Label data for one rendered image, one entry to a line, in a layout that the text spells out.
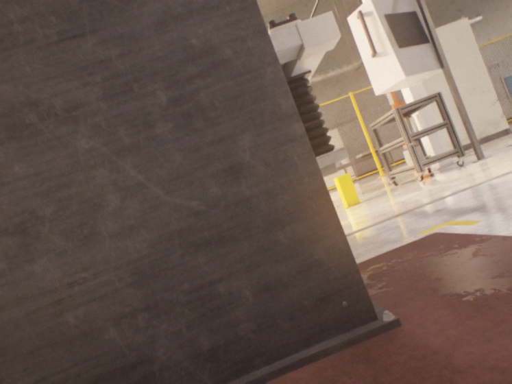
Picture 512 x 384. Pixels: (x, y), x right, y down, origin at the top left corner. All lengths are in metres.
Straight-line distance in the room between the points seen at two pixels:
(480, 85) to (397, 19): 3.89
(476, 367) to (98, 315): 0.63
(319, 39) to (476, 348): 1.04
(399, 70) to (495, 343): 3.32
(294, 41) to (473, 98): 6.44
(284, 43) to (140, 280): 0.91
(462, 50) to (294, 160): 7.15
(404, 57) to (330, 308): 3.34
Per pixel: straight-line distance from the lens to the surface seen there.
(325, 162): 1.60
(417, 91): 5.18
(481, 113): 7.69
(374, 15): 4.02
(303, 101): 1.65
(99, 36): 0.88
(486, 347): 0.69
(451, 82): 4.23
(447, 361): 0.67
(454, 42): 7.83
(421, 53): 4.15
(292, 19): 1.43
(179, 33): 0.85
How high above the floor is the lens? 0.31
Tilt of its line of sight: 1 degrees up
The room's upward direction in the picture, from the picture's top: 21 degrees counter-clockwise
